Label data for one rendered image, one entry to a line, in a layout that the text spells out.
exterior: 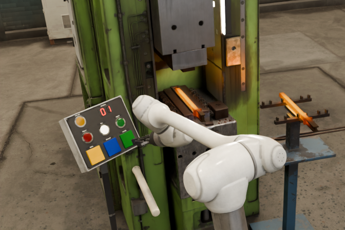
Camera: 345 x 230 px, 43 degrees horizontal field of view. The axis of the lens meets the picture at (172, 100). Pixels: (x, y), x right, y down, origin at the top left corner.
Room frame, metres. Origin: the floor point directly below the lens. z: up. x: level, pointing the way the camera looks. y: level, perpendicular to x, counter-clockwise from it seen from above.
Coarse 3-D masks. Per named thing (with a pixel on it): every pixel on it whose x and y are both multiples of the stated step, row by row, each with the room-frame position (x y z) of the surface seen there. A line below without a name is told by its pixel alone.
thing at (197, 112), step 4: (176, 88) 2.56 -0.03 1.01; (180, 92) 2.49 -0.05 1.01; (184, 96) 2.43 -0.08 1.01; (184, 100) 2.39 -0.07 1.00; (188, 100) 2.36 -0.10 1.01; (188, 104) 2.32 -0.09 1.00; (192, 104) 2.30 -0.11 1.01; (192, 108) 2.26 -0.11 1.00; (196, 108) 2.24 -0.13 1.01; (200, 108) 2.22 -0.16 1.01; (196, 112) 2.20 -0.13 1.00; (200, 112) 2.16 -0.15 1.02; (196, 116) 2.20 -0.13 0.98; (200, 116) 2.16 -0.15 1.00; (200, 120) 2.14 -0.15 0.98; (204, 120) 2.14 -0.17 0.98
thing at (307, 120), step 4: (280, 96) 2.37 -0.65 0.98; (284, 96) 2.34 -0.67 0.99; (284, 100) 2.31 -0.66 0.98; (288, 100) 2.28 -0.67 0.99; (288, 104) 2.25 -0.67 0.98; (292, 104) 2.22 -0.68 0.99; (292, 108) 2.19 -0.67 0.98; (296, 108) 2.16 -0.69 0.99; (296, 112) 2.14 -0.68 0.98; (300, 112) 2.11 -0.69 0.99; (300, 116) 2.09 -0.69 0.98; (304, 116) 2.06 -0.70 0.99; (304, 120) 2.02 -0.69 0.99; (308, 120) 2.01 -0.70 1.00; (312, 120) 2.00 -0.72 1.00; (304, 124) 2.02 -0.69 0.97; (308, 124) 2.00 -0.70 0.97; (312, 124) 1.96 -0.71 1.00; (316, 124) 1.96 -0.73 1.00; (312, 128) 1.96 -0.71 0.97; (316, 128) 1.93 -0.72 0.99
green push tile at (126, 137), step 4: (128, 132) 1.97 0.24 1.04; (120, 136) 1.93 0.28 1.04; (124, 136) 1.94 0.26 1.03; (128, 136) 1.96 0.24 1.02; (132, 136) 1.97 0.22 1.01; (124, 140) 1.93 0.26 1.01; (128, 140) 1.94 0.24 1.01; (124, 144) 1.92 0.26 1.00; (128, 144) 1.93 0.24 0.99; (132, 144) 1.94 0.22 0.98
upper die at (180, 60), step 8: (160, 56) 2.42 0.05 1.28; (168, 56) 2.25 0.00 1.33; (176, 56) 2.19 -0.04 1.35; (184, 56) 2.21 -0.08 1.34; (192, 56) 2.22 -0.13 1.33; (200, 56) 2.23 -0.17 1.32; (168, 64) 2.26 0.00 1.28; (176, 64) 2.19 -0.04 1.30; (184, 64) 2.21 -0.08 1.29; (192, 64) 2.22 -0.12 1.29; (200, 64) 2.23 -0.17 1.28
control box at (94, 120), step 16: (80, 112) 1.92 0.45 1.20; (96, 112) 1.96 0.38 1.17; (112, 112) 2.00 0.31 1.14; (64, 128) 1.87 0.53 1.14; (80, 128) 1.87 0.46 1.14; (96, 128) 1.90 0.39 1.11; (112, 128) 1.95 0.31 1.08; (128, 128) 1.99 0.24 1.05; (80, 144) 1.82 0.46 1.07; (96, 144) 1.85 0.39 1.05; (80, 160) 1.79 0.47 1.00
